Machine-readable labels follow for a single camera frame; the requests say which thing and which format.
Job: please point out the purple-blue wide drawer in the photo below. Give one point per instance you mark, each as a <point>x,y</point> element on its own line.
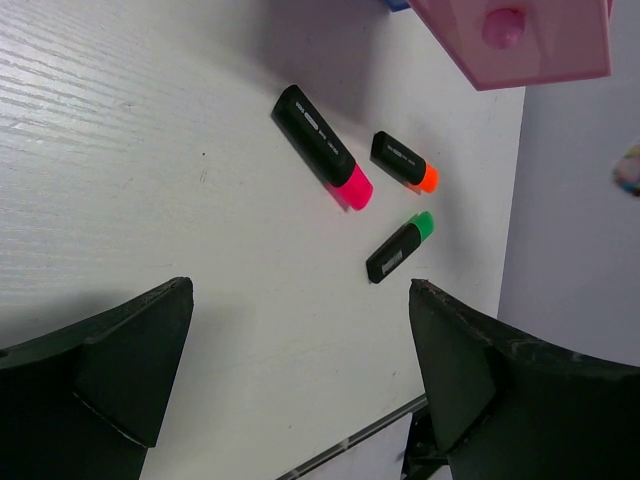
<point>397,5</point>

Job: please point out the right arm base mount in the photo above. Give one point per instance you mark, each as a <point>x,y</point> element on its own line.
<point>422,457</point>

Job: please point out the pink lid clear stationery case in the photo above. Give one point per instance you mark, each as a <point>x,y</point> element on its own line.
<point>626,173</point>

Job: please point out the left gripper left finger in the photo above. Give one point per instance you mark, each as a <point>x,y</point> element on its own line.
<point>88,401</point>

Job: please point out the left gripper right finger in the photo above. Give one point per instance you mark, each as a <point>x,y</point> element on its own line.
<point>507,405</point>

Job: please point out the orange cap highlighter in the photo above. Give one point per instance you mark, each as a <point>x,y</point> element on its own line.
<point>403,164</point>

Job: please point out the pink drawer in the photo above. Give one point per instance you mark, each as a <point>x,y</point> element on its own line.
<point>504,44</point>

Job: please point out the green cap highlighter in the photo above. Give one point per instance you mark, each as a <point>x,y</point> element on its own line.
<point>399,246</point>

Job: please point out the pink cap highlighter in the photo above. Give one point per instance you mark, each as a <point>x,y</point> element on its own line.
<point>321,148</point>

